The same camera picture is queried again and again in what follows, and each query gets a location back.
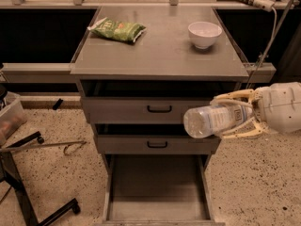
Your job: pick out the black top drawer handle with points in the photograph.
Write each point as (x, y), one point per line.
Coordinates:
(159, 109)

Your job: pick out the black middle drawer handle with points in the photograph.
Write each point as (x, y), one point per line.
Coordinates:
(157, 145)

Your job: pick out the small black floor object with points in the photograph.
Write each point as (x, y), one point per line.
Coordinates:
(57, 104)

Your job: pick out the white ceramic bowl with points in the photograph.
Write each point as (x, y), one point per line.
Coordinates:
(204, 34)

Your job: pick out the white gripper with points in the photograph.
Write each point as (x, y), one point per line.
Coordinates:
(279, 107)

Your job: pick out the clear plastic bottle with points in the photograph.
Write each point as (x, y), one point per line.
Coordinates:
(202, 122)

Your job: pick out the black rolling stand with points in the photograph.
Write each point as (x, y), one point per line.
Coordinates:
(10, 174)

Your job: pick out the metal hook rod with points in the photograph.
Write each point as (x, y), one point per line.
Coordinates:
(41, 146)

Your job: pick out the black drawer handle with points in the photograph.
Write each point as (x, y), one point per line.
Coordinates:
(157, 145)
(159, 109)

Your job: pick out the bottom grey drawer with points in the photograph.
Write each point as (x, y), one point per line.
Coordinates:
(158, 190)

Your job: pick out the clear plastic storage bin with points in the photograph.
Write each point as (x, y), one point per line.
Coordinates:
(12, 116)

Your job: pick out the middle grey drawer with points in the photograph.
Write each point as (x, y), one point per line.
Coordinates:
(132, 139)

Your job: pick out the dark cabinet at right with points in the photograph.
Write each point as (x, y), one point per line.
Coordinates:
(289, 66)

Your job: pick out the green chip bag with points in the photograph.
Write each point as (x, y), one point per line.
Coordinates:
(117, 30)

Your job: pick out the grey drawer cabinet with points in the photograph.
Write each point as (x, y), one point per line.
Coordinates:
(163, 52)

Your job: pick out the top grey drawer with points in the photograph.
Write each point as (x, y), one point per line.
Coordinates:
(125, 101)

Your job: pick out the grey drawer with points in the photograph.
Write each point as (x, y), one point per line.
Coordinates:
(125, 101)
(132, 139)
(158, 190)

